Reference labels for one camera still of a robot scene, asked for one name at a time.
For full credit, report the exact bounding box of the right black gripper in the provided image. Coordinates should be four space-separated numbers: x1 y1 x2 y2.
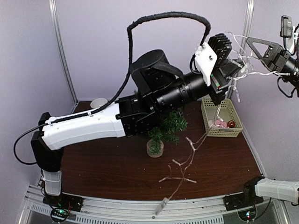
244 36 299 89

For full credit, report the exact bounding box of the fairy light string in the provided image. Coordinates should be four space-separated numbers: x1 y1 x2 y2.
158 31 290 201

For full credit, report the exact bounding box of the small green christmas tree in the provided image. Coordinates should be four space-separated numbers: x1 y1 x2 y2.
146 106 188 158

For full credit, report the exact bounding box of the clear battery box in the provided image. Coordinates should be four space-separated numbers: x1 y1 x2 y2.
154 197 169 216

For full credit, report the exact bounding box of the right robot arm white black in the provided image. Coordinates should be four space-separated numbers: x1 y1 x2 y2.
239 37 299 206

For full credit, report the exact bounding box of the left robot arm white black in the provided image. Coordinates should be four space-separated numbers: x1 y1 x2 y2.
31 49 243 207

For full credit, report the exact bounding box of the beige plastic basket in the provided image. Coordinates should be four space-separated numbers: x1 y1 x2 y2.
201 97 243 138

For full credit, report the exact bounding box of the pink heart ornament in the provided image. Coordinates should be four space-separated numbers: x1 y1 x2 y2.
214 119 228 128

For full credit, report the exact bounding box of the red bauble ornament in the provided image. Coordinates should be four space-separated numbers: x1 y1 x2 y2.
227 120 235 128

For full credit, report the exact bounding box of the small white bowl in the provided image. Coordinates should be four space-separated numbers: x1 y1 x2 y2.
90 98 108 109

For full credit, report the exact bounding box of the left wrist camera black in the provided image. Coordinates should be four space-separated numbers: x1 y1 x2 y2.
194 33 232 86

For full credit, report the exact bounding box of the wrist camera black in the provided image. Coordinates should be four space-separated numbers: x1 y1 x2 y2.
194 33 232 86
280 15 299 56

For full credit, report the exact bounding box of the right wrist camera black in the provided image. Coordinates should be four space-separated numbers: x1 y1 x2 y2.
280 15 299 56

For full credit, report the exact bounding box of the right black cable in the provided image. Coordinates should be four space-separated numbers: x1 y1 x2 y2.
277 77 299 98

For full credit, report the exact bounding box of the black cable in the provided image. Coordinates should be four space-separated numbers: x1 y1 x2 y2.
90 11 213 116
277 77 299 98

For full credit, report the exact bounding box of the right aluminium frame post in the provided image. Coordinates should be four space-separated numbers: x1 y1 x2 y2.
242 0 255 47

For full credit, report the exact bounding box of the aluminium frame post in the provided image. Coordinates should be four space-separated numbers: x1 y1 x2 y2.
49 0 78 104
242 0 255 47

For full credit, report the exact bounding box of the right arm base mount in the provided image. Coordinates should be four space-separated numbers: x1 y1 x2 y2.
223 180 264 211

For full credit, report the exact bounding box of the left black cable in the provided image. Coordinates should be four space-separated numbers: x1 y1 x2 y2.
90 11 213 116

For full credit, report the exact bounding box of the front aluminium rail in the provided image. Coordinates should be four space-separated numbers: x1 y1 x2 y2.
17 185 291 224

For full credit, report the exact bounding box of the left aluminium frame post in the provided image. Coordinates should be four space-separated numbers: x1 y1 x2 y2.
49 0 78 104

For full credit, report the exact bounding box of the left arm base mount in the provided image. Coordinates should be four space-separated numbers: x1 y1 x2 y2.
43 194 84 212

